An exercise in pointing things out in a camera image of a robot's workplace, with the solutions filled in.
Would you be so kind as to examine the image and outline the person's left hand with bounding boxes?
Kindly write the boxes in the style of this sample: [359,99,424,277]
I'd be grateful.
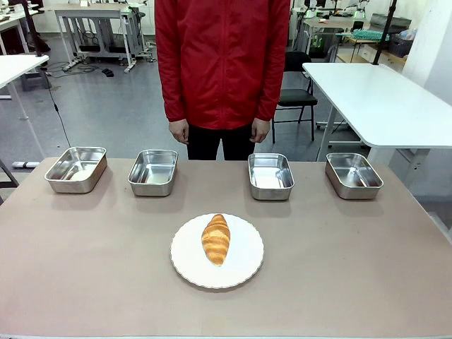
[249,118,271,144]

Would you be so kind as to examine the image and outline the person's right hand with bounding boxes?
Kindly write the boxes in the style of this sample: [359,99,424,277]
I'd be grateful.
[168,119,190,145]

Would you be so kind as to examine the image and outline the golden croissant bread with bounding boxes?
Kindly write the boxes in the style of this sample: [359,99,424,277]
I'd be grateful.
[201,213,232,267]

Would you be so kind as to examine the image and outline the person's right forearm red sleeve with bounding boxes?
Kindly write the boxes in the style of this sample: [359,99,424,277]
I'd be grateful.
[160,66,191,124]

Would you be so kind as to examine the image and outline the person's left forearm red sleeve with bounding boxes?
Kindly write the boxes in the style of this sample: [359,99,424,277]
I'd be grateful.
[253,66,287,123]

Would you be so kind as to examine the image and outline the stainless steel rectangular container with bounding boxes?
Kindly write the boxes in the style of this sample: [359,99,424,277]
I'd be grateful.
[127,149,179,198]
[247,153,296,201]
[44,146,108,194]
[325,152,384,201]

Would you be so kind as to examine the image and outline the black trousers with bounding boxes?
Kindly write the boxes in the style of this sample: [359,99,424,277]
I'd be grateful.
[186,122,256,162]

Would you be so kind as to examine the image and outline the black folding chair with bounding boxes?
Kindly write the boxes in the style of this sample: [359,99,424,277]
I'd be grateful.
[271,51,319,144]

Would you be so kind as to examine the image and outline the red jacket torso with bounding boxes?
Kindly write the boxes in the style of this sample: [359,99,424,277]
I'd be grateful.
[154,0,292,130]

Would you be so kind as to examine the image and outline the large white table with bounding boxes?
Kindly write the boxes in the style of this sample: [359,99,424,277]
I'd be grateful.
[302,62,452,163]

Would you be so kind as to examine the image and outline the white scalloped round plate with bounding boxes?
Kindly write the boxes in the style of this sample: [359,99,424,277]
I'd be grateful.
[170,213,265,290]

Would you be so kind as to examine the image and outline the teal crate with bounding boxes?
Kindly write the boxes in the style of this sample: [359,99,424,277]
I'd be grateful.
[352,30,389,42]

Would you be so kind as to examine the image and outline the grey background workbench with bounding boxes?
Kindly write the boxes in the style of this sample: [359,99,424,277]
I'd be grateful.
[38,3,142,74]

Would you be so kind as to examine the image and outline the black stand pole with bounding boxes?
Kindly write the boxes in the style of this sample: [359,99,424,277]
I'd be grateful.
[372,0,400,66]
[21,0,50,59]

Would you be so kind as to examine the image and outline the black storage basket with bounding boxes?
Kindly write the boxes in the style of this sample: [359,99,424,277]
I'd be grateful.
[388,33,412,58]

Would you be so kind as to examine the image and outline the small white table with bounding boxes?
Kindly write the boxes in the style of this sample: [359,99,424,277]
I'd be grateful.
[0,54,50,121]

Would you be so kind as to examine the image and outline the black hanging cable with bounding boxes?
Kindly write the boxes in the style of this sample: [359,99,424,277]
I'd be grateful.
[41,65,72,148]

